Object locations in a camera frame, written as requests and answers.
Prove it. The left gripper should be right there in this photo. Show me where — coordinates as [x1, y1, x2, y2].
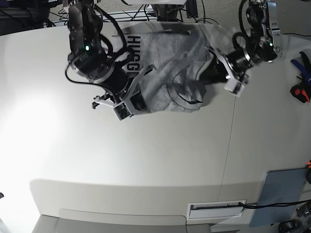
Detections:
[207, 47, 251, 85]

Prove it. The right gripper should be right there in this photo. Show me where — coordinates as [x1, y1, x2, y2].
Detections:
[92, 65, 155, 109]

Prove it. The grey T-shirt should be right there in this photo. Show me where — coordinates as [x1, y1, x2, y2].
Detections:
[113, 22, 221, 116]

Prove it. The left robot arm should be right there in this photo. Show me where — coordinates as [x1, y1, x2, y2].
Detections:
[207, 0, 281, 86]

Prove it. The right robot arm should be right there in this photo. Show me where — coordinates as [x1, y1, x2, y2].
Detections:
[68, 0, 137, 109]

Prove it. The black red clamp tool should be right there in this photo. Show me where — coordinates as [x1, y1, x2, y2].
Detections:
[290, 82, 311, 103]

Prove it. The blue clamp tool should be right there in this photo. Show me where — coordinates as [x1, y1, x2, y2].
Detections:
[291, 51, 311, 86]

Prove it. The black device bottom right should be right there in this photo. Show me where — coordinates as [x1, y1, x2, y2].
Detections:
[278, 219, 301, 233]

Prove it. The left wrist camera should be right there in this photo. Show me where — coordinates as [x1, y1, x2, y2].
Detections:
[224, 78, 245, 97]

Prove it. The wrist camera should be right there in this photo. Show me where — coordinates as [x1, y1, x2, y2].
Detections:
[113, 93, 144, 121]
[224, 78, 245, 97]

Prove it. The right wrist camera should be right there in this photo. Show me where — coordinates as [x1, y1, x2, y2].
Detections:
[113, 93, 144, 121]

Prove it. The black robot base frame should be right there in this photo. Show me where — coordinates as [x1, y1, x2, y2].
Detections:
[48, 0, 219, 25]

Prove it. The black cable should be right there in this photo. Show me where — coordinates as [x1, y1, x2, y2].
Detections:
[239, 200, 311, 209]

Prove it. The white table cable grommet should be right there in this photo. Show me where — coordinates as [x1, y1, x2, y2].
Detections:
[186, 200, 246, 220]

